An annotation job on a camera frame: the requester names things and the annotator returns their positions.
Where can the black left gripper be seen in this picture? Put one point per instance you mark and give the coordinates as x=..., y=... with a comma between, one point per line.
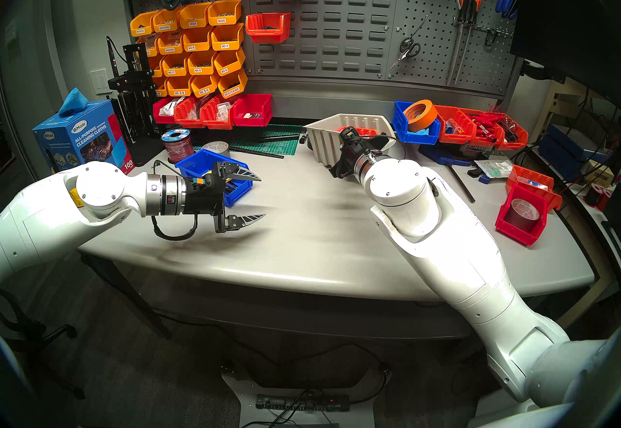
x=201, y=194

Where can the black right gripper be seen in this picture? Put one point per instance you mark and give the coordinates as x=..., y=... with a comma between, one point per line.
x=354, y=153

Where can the large beige storage bin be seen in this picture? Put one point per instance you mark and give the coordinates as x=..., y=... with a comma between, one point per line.
x=322, y=143

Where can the blue plastic storage bin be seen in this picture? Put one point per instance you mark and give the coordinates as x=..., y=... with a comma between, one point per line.
x=194, y=165
x=400, y=126

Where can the orange masking tape roll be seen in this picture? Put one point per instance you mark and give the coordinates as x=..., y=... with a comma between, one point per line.
x=422, y=112

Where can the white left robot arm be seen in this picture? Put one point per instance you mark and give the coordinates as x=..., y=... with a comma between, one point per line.
x=48, y=218

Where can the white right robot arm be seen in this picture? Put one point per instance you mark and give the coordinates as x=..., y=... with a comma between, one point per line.
x=451, y=247

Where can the red tool white lettering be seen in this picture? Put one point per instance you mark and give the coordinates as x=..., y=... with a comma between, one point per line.
x=487, y=125

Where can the black metal rod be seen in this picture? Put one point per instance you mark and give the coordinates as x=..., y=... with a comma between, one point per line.
x=257, y=152
x=461, y=184

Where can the black permanent marker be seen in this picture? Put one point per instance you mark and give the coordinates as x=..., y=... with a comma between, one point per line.
x=303, y=137

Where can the green cutting mat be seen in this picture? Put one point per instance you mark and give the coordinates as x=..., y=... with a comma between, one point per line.
x=271, y=146

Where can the red parts bin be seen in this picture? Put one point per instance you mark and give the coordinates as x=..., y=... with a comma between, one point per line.
x=252, y=110
x=188, y=113
x=216, y=114
x=165, y=112

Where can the blue microfibre cloth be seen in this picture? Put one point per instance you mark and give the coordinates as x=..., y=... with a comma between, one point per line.
x=426, y=132

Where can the yellow labelled parts bin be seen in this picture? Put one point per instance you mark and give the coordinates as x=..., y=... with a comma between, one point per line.
x=157, y=67
x=229, y=62
x=162, y=87
x=233, y=84
x=224, y=13
x=151, y=46
x=194, y=17
x=196, y=40
x=179, y=87
x=227, y=37
x=142, y=25
x=166, y=22
x=170, y=43
x=174, y=65
x=204, y=86
x=201, y=63

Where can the small black block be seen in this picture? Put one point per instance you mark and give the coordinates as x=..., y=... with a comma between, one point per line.
x=475, y=173

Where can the black metal stand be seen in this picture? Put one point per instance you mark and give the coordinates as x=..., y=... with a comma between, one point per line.
x=136, y=107

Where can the large grey pegboard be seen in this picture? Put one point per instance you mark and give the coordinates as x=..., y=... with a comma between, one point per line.
x=436, y=58

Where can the clear bag green label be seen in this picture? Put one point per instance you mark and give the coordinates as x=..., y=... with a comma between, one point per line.
x=495, y=168

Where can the orange-red hanging bin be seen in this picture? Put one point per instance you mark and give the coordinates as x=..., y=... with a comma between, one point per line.
x=268, y=27

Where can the blue cleaning cloths box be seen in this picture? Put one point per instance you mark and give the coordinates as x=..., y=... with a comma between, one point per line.
x=87, y=138

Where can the red plastic bin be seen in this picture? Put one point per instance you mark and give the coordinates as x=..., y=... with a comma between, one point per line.
x=514, y=233

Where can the clear packing tape roll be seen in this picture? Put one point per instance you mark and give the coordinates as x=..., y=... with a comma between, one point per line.
x=526, y=211

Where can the blue cloth in dispenser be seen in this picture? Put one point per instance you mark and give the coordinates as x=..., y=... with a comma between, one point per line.
x=73, y=101

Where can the small white blue box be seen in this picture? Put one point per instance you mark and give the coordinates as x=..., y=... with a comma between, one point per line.
x=533, y=183

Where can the black power strip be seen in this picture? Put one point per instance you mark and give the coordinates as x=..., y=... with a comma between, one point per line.
x=286, y=403

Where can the dark blue case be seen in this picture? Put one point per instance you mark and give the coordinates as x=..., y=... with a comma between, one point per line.
x=565, y=143

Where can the black office chair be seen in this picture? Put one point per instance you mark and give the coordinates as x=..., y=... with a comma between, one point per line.
x=53, y=332

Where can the red thread spool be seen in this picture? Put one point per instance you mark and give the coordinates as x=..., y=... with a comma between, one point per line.
x=599, y=194

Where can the small cardboard box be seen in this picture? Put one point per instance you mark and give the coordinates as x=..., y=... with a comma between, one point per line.
x=601, y=174

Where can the black monitor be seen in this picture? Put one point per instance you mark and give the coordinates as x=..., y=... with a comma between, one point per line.
x=572, y=10

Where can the grey duct tape roll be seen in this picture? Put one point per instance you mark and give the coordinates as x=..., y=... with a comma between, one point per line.
x=216, y=147

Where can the grey louvred wall panel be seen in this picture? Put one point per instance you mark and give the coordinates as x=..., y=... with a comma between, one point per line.
x=339, y=19

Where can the white wall switch plate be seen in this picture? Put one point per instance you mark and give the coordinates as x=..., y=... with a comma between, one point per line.
x=99, y=82

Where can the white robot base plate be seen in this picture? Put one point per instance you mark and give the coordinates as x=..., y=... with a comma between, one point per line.
x=242, y=393

